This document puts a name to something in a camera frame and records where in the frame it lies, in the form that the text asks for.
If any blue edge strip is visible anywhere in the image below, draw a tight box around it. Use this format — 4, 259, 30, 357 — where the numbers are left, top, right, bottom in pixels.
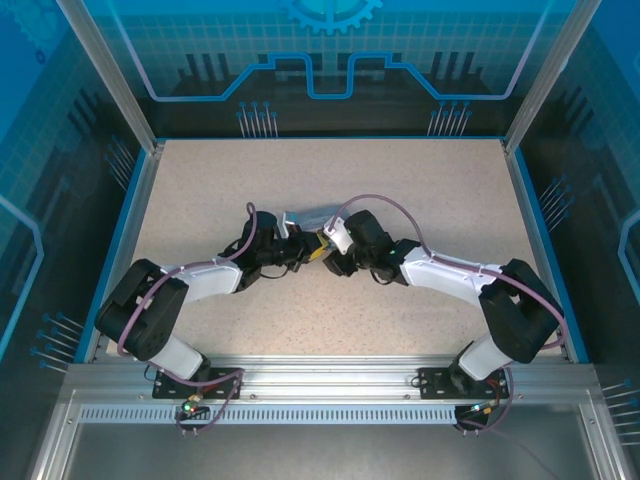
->
514, 148, 591, 364
72, 148, 149, 364

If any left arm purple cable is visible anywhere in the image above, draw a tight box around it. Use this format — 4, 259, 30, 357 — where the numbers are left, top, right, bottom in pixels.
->
115, 201, 260, 437

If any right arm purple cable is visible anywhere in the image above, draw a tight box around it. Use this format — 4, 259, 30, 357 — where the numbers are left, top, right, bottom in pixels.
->
327, 193, 571, 439

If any aluminium frame post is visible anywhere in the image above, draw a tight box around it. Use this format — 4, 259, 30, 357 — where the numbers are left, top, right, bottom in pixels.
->
501, 0, 606, 156
54, 0, 167, 156

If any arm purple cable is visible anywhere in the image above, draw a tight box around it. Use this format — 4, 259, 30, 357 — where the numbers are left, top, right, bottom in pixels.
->
327, 193, 571, 439
115, 201, 260, 437

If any light blue cartoon tin box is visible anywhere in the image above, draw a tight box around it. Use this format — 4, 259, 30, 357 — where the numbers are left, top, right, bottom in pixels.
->
283, 203, 341, 227

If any slotted grey cable duct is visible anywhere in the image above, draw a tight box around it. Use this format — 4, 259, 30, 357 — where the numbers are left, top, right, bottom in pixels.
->
78, 404, 469, 427

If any aluminium side rail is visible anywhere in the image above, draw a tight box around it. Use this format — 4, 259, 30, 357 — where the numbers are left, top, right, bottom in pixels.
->
82, 142, 166, 364
502, 142, 574, 364

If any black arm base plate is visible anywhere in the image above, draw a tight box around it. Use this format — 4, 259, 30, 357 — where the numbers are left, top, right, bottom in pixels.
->
152, 367, 246, 401
417, 366, 511, 401

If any small lit cable connector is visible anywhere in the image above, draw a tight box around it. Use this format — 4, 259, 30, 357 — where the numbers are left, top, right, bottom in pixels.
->
182, 394, 209, 419
469, 399, 501, 419

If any aluminium mounting rail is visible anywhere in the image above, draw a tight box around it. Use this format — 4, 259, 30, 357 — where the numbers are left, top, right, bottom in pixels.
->
64, 353, 601, 407

